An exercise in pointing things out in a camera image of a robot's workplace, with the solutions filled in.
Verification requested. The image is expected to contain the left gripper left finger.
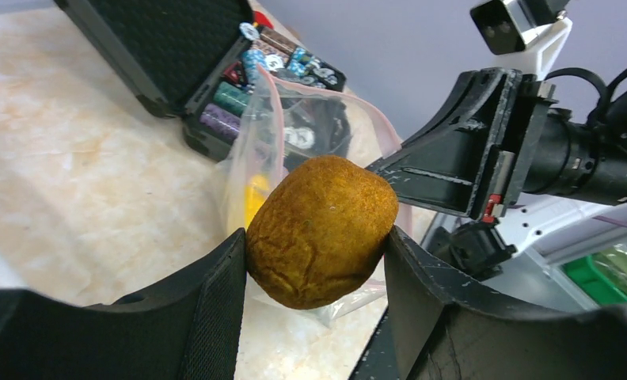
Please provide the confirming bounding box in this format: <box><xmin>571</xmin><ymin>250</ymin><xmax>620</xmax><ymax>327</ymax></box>
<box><xmin>88</xmin><ymin>228</ymin><xmax>248</xmax><ymax>380</ymax></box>

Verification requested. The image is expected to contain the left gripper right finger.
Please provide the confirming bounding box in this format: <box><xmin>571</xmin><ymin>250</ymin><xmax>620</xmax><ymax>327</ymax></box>
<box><xmin>384</xmin><ymin>225</ymin><xmax>572</xmax><ymax>380</ymax></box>

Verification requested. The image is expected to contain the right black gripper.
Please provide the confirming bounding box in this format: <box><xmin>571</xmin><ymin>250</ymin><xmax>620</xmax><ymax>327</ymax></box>
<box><xmin>368</xmin><ymin>67</ymin><xmax>556</xmax><ymax>221</ymax></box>

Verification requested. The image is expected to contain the yellow mango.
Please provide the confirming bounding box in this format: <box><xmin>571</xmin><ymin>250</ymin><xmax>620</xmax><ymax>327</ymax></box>
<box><xmin>244</xmin><ymin>174</ymin><xmax>271</xmax><ymax>227</ymax></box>

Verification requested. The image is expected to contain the brown potato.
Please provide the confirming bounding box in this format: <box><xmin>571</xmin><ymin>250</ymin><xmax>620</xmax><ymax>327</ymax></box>
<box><xmin>246</xmin><ymin>155</ymin><xmax>399</xmax><ymax>310</ymax></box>

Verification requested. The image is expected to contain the clear zip top bag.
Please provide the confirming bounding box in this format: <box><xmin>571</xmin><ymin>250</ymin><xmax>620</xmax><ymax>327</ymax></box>
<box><xmin>216</xmin><ymin>65</ymin><xmax>414</xmax><ymax>329</ymax></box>

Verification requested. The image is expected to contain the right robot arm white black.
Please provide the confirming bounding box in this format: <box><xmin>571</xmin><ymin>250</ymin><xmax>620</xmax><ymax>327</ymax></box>
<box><xmin>369</xmin><ymin>68</ymin><xmax>627</xmax><ymax>280</ymax></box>

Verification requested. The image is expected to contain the green plastic crate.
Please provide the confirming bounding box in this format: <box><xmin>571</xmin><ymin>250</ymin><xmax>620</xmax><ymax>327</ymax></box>
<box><xmin>561</xmin><ymin>242</ymin><xmax>627</xmax><ymax>306</ymax></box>

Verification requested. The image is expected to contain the black poker chip case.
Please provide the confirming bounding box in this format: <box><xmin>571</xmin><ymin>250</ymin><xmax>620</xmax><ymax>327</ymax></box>
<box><xmin>58</xmin><ymin>1</ymin><xmax>346</xmax><ymax>162</ymax></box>

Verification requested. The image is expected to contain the red small object behind case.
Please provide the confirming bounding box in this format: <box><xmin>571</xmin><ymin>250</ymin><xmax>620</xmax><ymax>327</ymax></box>
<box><xmin>253</xmin><ymin>10</ymin><xmax>273</xmax><ymax>29</ymax></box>

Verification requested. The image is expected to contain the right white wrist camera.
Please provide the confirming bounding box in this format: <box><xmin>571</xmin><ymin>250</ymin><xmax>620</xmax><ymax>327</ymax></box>
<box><xmin>469</xmin><ymin>0</ymin><xmax>572</xmax><ymax>80</ymax></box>

